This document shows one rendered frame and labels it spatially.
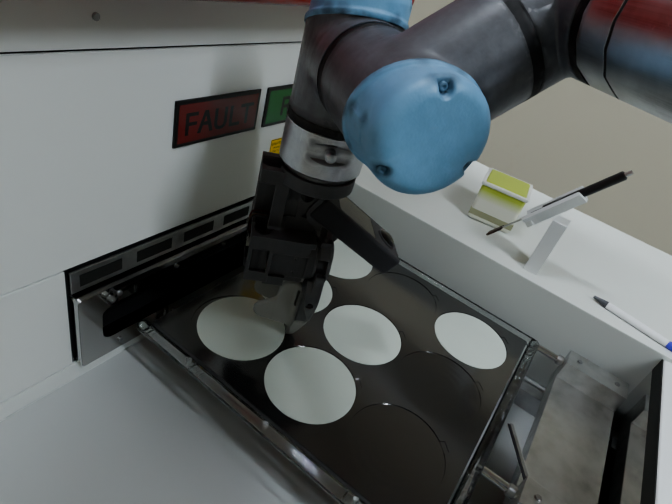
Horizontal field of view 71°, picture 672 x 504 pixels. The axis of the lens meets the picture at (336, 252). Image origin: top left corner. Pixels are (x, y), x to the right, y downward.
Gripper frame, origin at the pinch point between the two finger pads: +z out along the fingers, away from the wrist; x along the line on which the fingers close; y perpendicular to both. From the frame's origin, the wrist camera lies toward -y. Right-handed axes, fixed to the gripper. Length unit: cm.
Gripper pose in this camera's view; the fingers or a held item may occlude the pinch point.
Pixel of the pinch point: (296, 324)
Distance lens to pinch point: 55.5
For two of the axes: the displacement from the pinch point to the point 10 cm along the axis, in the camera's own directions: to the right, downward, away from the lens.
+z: -2.5, 7.9, 5.6
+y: -9.6, -1.4, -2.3
